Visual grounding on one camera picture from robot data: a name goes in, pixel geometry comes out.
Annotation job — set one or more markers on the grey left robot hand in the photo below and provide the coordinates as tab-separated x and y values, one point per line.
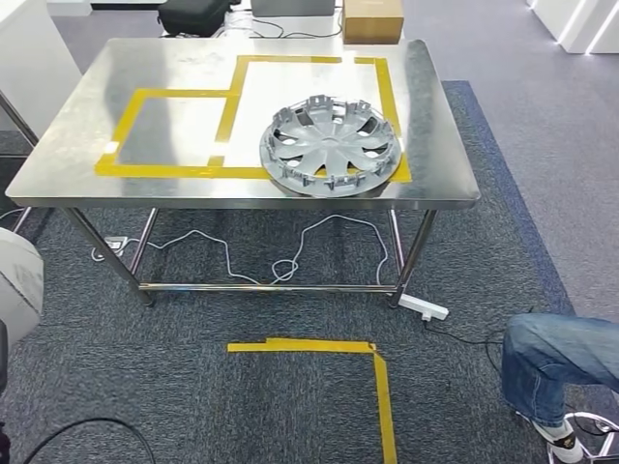
3	358

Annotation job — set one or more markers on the white curved plastic part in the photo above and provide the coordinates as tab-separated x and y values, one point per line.
19	282

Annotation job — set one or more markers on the yellow tape on workbench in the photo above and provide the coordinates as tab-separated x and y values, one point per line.
169	171

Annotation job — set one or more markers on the stainless steel workbench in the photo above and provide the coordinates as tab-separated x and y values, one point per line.
193	186

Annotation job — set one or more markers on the black bag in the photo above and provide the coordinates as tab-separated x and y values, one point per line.
193	16

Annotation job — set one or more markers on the silver wheel hubcap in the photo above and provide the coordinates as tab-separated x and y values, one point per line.
334	144

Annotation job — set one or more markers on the yellow floor tape square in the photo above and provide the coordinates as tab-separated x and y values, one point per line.
382	397

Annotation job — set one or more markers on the grey laptop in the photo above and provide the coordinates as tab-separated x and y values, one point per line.
292	8

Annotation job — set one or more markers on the white power strip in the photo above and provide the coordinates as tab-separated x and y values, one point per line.
423	307

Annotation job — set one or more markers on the brown cardboard box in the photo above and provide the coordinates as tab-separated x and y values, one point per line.
372	22

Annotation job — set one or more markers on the person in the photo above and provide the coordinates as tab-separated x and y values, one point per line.
546	365

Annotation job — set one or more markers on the white lit display plinth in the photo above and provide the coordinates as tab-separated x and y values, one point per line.
575	22

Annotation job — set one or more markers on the grey metal table frame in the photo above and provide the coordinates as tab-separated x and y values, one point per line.
19	118

